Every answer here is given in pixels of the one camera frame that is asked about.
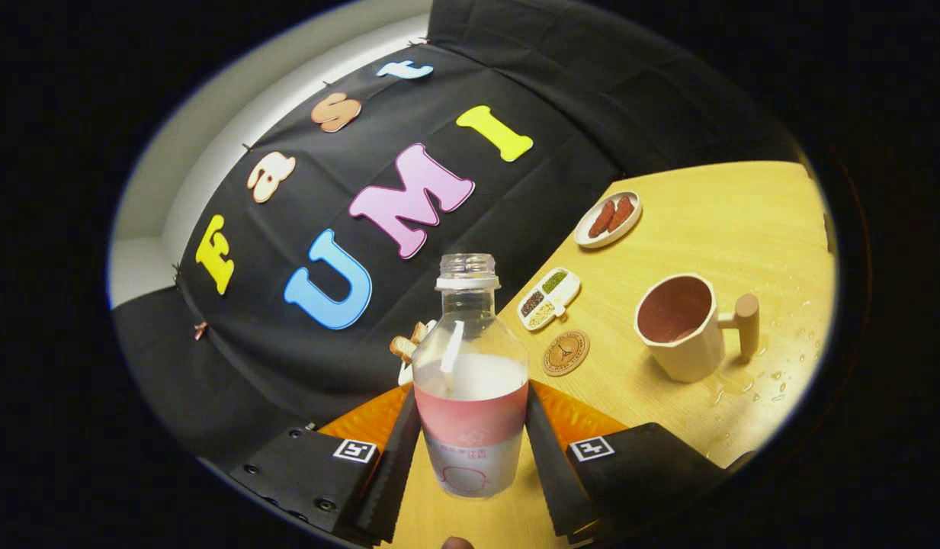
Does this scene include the beige cup wooden handle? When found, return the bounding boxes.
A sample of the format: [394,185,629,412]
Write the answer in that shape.
[634,274,761,384]

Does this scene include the round cork coaster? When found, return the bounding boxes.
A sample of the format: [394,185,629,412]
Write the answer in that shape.
[543,329,591,377]

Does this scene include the red sausage piece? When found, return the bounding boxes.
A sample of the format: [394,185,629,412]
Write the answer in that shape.
[607,195,636,233]
[588,200,617,239]

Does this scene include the black backdrop cloth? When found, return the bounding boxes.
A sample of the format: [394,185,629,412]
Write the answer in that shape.
[111,0,806,466]

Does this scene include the round white plate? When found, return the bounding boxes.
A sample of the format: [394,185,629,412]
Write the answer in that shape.
[574,191,643,250]

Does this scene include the wooden table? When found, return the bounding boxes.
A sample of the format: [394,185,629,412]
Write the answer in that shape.
[378,160,838,549]

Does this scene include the white divided grain dish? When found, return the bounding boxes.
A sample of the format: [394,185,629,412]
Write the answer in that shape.
[517,267,582,332]

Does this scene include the clear juice bottle pink label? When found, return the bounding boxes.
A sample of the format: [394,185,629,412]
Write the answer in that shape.
[412,253,531,500]

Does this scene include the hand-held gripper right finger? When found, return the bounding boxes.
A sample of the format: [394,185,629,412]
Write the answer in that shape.
[525,380,733,545]

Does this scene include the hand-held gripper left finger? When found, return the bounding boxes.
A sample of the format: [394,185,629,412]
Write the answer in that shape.
[227,385,422,547]

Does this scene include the white toaster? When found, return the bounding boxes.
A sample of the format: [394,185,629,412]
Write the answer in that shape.
[398,320,438,387]

